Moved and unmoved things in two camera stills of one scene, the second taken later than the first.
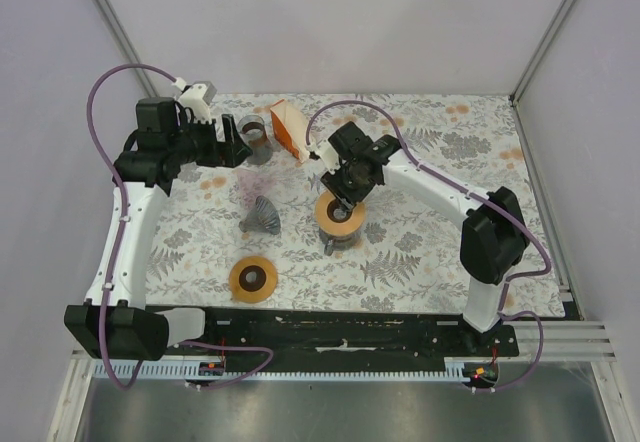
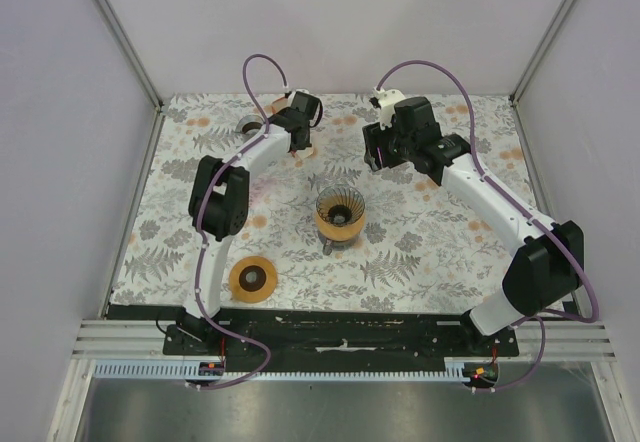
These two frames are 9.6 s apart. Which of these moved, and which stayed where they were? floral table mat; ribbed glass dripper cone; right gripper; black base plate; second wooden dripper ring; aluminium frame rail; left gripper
Moved: right gripper; left gripper; ribbed glass dripper cone
Stayed: aluminium frame rail; second wooden dripper ring; black base plate; floral table mat
